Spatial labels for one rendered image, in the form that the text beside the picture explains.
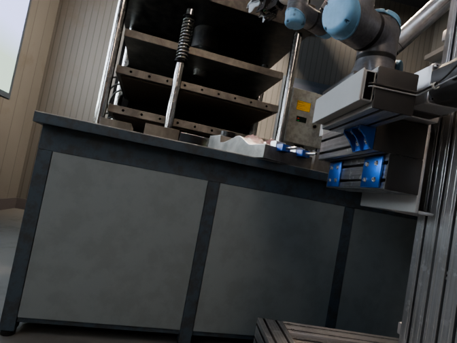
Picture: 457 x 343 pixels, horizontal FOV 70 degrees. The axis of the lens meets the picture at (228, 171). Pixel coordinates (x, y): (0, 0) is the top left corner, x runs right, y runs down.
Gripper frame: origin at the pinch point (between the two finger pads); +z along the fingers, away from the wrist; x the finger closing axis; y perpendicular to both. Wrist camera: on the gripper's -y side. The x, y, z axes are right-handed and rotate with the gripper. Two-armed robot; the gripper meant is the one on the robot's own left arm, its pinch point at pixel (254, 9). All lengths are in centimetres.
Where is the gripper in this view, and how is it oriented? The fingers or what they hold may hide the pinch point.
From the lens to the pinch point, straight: 162.3
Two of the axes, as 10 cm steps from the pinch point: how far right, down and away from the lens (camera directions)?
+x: 8.0, 3.2, 5.1
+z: -5.2, -0.5, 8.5
